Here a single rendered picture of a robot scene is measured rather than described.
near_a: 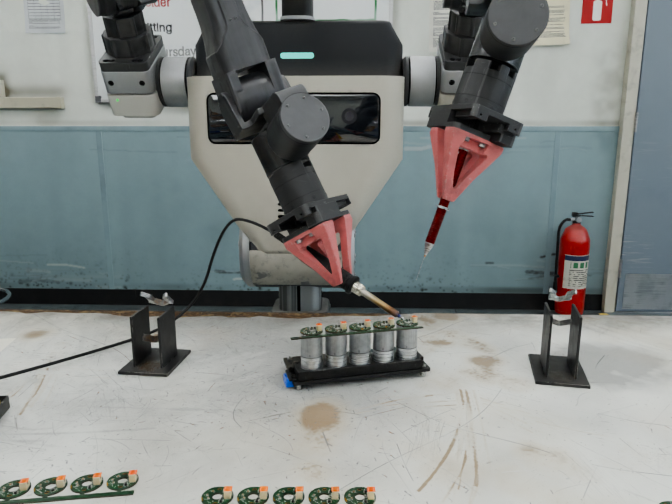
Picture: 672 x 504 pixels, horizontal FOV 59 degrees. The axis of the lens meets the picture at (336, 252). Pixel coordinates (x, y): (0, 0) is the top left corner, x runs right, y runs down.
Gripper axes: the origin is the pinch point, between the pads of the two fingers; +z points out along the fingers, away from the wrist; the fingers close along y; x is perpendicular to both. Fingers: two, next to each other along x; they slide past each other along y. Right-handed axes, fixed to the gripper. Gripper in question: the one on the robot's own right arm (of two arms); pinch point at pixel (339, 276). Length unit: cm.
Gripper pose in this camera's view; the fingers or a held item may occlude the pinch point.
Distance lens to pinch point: 72.6
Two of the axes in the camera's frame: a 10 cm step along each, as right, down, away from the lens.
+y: 5.1, -2.0, 8.4
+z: 4.3, 9.0, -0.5
